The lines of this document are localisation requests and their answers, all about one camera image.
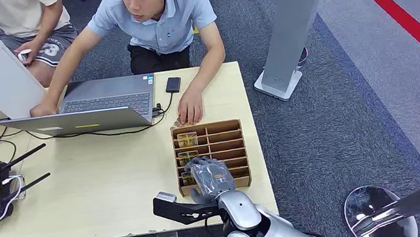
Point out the grey kiosk stand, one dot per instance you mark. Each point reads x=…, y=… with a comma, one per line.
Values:
x=290, y=23

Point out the person's left hand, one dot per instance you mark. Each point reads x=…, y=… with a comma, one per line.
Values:
x=191, y=107
x=34, y=48

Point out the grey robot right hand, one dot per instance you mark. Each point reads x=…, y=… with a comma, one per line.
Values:
x=211, y=177

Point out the person's right hand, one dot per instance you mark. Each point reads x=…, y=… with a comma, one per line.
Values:
x=44, y=109

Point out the person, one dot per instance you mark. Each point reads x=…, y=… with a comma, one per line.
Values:
x=20, y=12
x=165, y=19

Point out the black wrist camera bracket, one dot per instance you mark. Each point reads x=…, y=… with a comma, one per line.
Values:
x=175, y=213

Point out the small white object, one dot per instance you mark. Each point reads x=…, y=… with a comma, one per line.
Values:
x=23, y=55

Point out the person's right forearm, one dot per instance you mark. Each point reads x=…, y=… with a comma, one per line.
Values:
x=64, y=73

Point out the wooden card organizer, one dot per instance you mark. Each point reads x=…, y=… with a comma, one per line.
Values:
x=228, y=139

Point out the small black device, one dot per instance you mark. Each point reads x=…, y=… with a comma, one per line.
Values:
x=173, y=84

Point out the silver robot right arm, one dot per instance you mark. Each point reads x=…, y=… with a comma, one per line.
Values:
x=272, y=234

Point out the dark round stand base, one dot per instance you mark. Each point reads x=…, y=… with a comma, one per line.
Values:
x=303, y=56

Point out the grey laptop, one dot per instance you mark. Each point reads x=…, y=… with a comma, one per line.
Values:
x=106, y=92

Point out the person's left forearm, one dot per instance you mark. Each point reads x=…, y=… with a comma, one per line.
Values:
x=209, y=67

